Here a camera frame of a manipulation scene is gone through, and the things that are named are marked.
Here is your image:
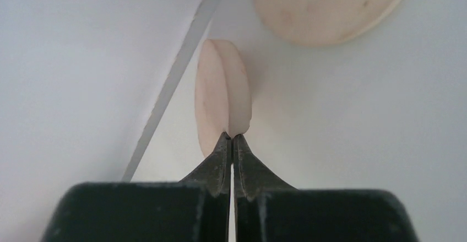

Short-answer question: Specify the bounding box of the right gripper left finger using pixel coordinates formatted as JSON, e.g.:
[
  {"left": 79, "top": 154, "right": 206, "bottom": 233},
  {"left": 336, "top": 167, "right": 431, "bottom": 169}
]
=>
[{"left": 41, "top": 133, "right": 231, "bottom": 241}]

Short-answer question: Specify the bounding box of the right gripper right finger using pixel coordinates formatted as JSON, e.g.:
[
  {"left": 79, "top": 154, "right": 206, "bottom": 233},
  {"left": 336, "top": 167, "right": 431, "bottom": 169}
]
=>
[{"left": 232, "top": 135, "right": 418, "bottom": 241}]

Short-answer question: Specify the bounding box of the round beige powder puff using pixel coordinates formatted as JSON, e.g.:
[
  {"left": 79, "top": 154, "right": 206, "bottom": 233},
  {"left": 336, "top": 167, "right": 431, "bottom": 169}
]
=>
[{"left": 253, "top": 0, "right": 402, "bottom": 46}]

